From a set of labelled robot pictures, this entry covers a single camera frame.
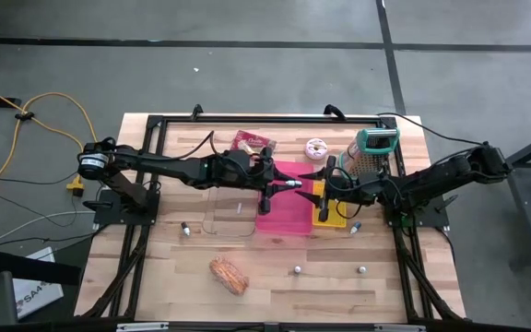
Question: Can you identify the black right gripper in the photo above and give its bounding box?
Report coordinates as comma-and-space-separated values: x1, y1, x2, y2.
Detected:
294, 155, 381, 223

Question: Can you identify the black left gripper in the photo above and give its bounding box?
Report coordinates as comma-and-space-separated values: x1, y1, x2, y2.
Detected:
237, 146, 298, 216

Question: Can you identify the red popcorn packet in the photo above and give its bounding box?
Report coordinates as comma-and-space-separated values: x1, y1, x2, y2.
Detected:
230, 129, 277, 160

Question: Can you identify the pink plastic bin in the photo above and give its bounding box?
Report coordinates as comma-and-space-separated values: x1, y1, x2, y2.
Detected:
254, 160, 315, 236

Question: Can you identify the yellow plastic basket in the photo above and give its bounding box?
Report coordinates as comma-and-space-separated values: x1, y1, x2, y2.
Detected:
312, 181, 348, 229

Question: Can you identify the purple frosted donut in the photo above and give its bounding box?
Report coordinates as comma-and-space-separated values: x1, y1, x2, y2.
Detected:
304, 137, 329, 161

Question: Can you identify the clear plastic bin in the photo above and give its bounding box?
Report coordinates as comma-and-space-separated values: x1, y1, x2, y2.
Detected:
202, 159, 262, 239

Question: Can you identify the sugar-coated bread loaf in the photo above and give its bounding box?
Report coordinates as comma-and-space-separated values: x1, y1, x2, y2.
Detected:
208, 256, 250, 297

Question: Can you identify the black metal stand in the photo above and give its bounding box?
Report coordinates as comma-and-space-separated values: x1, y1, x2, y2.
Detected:
477, 124, 531, 271

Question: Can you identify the black angled panel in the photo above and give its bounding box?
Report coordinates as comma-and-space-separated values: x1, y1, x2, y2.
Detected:
0, 250, 82, 287

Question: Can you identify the white labelled box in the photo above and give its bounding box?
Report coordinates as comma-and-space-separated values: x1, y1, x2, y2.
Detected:
12, 246, 65, 320

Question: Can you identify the metal box grater teal handle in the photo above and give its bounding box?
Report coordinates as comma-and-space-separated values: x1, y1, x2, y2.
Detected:
338, 127, 401, 179

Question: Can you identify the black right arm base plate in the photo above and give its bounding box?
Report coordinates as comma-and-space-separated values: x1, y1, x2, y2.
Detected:
384, 193, 459, 230

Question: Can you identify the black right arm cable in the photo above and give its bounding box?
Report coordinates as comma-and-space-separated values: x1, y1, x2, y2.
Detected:
375, 112, 486, 147

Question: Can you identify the silver frame bracket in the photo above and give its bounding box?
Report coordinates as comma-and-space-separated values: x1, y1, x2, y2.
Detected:
115, 322, 170, 332
373, 323, 427, 332

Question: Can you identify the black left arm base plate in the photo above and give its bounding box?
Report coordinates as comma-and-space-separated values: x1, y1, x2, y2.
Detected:
93, 188, 160, 226

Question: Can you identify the yellow extension cable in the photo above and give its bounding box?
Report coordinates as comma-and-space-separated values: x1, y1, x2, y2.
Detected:
0, 77, 100, 198

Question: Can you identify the white floor cable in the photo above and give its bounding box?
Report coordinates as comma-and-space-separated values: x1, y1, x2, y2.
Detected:
0, 210, 96, 246

